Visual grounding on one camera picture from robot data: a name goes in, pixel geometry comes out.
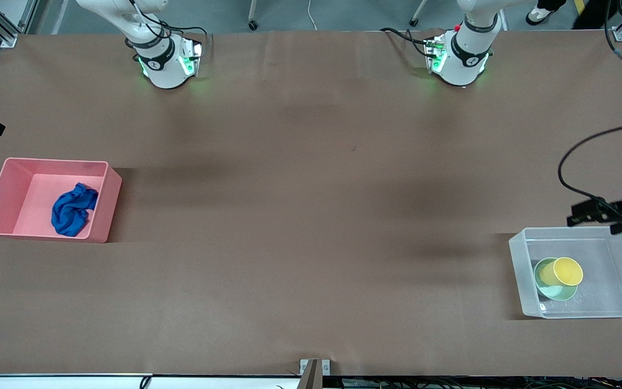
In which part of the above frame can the yellow plastic cup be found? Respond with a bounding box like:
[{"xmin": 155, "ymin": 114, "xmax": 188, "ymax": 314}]
[{"xmin": 538, "ymin": 256, "xmax": 585, "ymax": 287}]

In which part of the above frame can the pale green bowl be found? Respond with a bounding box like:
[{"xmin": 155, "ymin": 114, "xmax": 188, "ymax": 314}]
[{"xmin": 533, "ymin": 257, "xmax": 579, "ymax": 302}]

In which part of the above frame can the blue cloth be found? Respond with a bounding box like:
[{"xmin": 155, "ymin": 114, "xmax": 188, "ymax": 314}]
[{"xmin": 50, "ymin": 182, "xmax": 99, "ymax": 238}]

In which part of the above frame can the clear plastic box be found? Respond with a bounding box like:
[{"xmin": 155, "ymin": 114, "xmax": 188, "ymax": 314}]
[{"xmin": 509, "ymin": 225, "xmax": 622, "ymax": 320}]

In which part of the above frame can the pink plastic bin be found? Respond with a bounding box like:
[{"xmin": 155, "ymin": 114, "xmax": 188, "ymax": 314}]
[{"xmin": 0, "ymin": 157, "xmax": 123, "ymax": 244}]

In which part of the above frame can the person's dark trouser leg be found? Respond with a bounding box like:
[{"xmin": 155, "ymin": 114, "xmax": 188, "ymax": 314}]
[{"xmin": 574, "ymin": 0, "xmax": 617, "ymax": 31}]

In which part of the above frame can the person's black white shoe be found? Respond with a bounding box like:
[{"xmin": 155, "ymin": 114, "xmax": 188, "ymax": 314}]
[{"xmin": 525, "ymin": 0, "xmax": 566, "ymax": 26}]

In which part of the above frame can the black right arm base cable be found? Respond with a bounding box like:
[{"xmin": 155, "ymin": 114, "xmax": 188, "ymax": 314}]
[{"xmin": 125, "ymin": 0, "xmax": 208, "ymax": 56}]

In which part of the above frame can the black arm base cable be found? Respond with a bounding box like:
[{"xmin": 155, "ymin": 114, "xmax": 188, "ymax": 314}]
[
  {"xmin": 125, "ymin": 0, "xmax": 208, "ymax": 56},
  {"xmin": 380, "ymin": 27, "xmax": 434, "ymax": 58}
]

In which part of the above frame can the black left arm base cable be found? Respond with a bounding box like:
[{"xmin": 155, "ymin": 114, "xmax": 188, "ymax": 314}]
[{"xmin": 380, "ymin": 27, "xmax": 434, "ymax": 58}]

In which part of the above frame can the white table edge rail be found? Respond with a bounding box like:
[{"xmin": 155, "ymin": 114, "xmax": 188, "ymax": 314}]
[{"xmin": 0, "ymin": 373, "xmax": 302, "ymax": 389}]

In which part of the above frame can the metal table edge bracket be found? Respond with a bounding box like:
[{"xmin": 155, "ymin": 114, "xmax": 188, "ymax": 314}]
[{"xmin": 299, "ymin": 359, "xmax": 331, "ymax": 389}]

